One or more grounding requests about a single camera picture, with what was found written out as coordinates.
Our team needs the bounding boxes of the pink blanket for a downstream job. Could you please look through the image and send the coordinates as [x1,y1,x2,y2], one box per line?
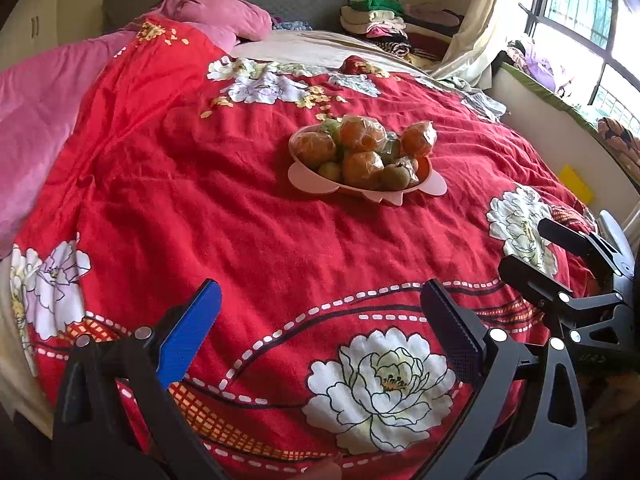
[0,30,146,261]

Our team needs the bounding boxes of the beige bed sheet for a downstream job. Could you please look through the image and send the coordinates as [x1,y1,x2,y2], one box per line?
[232,29,441,78]

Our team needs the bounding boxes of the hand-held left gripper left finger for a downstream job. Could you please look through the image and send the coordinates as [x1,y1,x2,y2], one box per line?
[52,278,231,480]

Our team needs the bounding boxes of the purple clothes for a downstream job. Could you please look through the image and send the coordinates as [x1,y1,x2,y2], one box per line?
[507,35,573,93]

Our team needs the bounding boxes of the grey striped cloth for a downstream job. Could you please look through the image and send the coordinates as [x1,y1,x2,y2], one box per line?
[430,75,508,121]

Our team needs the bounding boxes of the yellow card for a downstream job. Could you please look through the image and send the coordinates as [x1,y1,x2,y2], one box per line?
[557,164,595,203]

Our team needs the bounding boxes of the brown patterned pillow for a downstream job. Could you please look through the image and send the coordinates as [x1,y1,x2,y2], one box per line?
[597,116,640,186]

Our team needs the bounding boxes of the medium orange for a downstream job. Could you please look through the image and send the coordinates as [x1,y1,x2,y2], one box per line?
[401,121,437,158]

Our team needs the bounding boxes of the grey plastic chair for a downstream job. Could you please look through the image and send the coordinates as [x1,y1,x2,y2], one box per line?
[582,208,636,261]

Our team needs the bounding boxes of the pink pillow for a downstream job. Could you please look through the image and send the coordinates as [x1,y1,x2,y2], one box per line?
[160,0,273,43]

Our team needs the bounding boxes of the window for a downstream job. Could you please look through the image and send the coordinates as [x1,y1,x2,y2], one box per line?
[520,0,640,126]

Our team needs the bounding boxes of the small reddish orange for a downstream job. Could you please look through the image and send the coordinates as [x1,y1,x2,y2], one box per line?
[397,156,421,186]

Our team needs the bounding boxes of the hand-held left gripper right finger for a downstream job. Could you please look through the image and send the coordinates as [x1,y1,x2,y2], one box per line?
[415,278,588,480]

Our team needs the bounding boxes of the large orange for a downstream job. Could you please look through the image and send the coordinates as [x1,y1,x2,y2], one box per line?
[339,115,388,154]
[292,132,337,167]
[342,151,385,190]

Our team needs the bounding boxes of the cream curtain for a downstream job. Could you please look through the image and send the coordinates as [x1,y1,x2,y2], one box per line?
[430,0,543,81]

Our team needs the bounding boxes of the white wardrobe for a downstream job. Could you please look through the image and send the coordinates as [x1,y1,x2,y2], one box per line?
[0,0,63,61]

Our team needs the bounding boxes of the stack of folded clothes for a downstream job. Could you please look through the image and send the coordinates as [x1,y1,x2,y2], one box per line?
[340,0,461,61]

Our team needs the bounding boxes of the green ledge cover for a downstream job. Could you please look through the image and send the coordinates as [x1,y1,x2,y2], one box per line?
[500,62,608,133]

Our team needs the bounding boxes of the red floral blanket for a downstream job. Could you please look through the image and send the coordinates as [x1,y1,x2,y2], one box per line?
[10,15,601,480]

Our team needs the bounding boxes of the person's left hand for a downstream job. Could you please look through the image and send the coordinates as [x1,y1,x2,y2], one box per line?
[300,460,343,480]

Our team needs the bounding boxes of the white bed sheet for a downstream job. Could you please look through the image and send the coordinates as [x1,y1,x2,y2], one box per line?
[0,255,56,436]

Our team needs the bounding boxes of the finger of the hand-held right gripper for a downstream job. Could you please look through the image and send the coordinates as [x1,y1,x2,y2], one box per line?
[537,216,626,291]
[498,255,626,377]

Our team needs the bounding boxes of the pink plastic bowl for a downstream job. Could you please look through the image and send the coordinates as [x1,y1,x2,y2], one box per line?
[286,125,448,207]

